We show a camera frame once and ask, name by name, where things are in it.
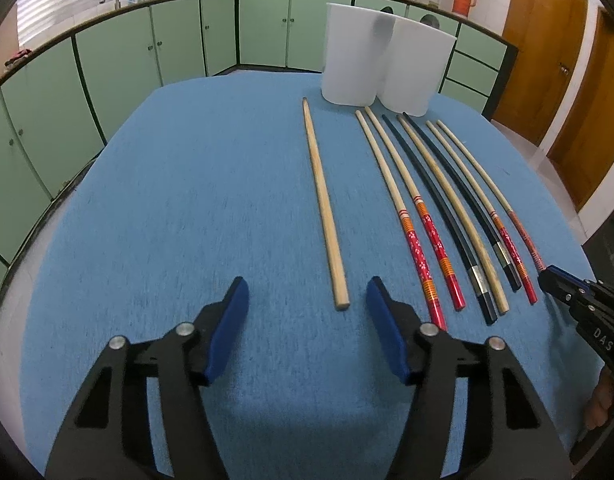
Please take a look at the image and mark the white double utensil holder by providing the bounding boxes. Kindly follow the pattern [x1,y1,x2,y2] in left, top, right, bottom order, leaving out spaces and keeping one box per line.
[320,2,458,117]

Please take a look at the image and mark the black chopstick with silver band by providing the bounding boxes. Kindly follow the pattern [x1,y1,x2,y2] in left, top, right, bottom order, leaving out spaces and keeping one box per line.
[382,114,499,324]
[403,111,522,292]

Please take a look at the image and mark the person's right hand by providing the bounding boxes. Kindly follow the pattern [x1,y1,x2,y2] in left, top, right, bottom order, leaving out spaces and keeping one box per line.
[586,365,614,432]

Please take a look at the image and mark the wooden chopstick with brown patch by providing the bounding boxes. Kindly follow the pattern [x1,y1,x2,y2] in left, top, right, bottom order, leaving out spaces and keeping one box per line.
[397,114,509,313]

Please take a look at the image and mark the plain wooden chopstick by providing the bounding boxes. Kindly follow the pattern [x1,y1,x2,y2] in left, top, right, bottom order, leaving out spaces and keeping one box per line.
[302,97,351,310]

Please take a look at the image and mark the wooden door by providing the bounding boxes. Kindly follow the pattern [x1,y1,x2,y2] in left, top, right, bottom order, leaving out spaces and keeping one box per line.
[544,7,614,213]
[490,0,588,148]

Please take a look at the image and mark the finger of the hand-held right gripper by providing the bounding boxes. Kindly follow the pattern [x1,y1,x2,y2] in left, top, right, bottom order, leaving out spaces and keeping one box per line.
[538,270,577,307]
[547,265,597,295]

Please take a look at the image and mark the row of green kitchen cabinets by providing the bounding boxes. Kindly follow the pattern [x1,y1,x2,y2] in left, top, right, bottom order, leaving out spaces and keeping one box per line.
[0,0,518,306]

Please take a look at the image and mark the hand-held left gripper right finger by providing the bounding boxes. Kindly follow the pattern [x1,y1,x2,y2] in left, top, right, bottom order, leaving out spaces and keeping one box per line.
[365,276,574,480]

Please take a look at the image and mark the white window blinds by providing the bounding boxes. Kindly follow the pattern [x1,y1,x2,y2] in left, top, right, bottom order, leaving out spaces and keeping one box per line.
[17,0,140,48]

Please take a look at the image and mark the red flower-patterned chopstick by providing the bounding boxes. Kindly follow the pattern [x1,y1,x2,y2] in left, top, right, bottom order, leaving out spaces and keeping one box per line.
[364,106,466,310]
[355,110,448,332]

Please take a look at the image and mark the blue table cloth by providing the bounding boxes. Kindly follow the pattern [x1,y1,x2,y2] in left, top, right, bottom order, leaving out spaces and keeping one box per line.
[22,72,600,480]

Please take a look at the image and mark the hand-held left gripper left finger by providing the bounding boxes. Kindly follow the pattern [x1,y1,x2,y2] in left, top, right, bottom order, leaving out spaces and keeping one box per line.
[44,276,250,480]

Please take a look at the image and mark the thin red-tipped chopstick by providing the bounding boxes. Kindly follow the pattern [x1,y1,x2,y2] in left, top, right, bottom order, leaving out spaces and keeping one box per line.
[426,120,538,306]

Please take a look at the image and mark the thin orange-tipped chopstick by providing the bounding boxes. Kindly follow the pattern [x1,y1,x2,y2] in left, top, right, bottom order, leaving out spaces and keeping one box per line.
[436,119,545,272]

